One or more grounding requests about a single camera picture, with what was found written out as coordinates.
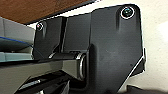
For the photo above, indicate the grey bin blue lid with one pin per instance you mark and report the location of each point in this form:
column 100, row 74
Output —
column 15, row 36

